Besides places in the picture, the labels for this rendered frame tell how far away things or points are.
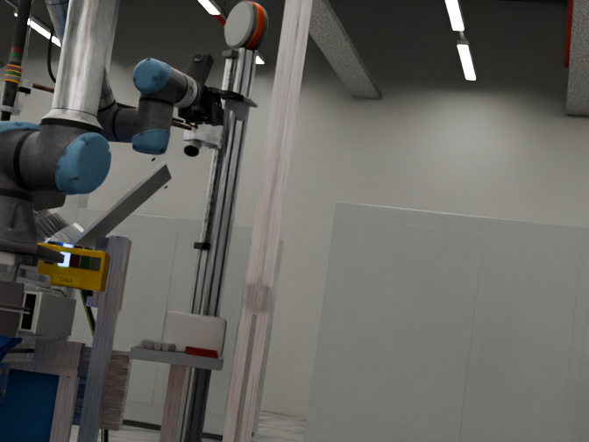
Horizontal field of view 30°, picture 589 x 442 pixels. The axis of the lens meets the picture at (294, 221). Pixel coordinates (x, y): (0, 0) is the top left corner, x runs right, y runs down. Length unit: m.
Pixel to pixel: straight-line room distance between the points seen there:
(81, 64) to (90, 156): 0.18
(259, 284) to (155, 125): 0.75
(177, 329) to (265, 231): 1.43
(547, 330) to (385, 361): 1.19
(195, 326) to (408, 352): 5.18
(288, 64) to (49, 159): 0.57
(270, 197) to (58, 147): 0.55
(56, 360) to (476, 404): 5.76
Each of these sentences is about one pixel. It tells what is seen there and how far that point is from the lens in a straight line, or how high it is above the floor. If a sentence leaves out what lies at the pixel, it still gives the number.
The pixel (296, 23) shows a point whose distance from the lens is 1.72.
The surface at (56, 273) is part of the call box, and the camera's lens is 2.57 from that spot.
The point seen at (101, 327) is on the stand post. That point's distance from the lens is 3.05.
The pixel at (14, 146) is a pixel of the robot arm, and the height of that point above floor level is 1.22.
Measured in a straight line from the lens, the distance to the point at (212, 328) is 3.05.
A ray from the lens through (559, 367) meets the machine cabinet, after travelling 8.08.
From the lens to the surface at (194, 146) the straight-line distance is 3.32.
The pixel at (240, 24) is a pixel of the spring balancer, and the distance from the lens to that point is 3.46.
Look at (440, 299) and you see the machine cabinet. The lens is 8.13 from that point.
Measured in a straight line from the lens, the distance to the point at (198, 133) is 3.31.
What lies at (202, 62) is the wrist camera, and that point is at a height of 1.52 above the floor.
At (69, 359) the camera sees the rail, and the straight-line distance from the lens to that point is 2.59.
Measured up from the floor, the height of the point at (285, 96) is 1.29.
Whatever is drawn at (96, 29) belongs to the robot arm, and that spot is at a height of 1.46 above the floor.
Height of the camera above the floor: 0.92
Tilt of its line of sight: 6 degrees up
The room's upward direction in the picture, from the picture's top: 8 degrees clockwise
